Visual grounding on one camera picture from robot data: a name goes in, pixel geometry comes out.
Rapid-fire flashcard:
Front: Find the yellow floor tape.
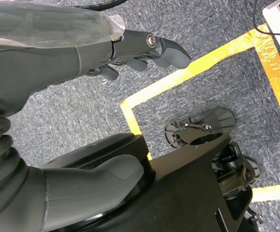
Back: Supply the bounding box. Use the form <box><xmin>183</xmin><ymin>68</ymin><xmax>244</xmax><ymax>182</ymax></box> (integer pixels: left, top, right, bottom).
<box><xmin>119</xmin><ymin>22</ymin><xmax>280</xmax><ymax>203</ymax></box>

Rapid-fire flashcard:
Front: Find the black robot lower body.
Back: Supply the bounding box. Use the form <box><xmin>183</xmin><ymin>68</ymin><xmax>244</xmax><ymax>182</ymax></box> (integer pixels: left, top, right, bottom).
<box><xmin>41</xmin><ymin>106</ymin><xmax>264</xmax><ymax>232</ymax></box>

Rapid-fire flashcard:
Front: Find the metal floor socket box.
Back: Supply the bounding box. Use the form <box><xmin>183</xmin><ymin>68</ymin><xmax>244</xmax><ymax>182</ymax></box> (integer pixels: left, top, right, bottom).
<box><xmin>262</xmin><ymin>0</ymin><xmax>280</xmax><ymax>49</ymax></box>

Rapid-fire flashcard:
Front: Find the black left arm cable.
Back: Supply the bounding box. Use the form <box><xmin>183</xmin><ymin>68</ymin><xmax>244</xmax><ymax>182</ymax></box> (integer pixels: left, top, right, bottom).
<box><xmin>74</xmin><ymin>0</ymin><xmax>129</xmax><ymax>12</ymax></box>

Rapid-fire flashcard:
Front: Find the thin black floor cable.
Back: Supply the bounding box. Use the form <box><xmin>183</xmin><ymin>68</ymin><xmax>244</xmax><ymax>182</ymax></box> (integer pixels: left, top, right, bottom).
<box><xmin>253</xmin><ymin>0</ymin><xmax>280</xmax><ymax>36</ymax></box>

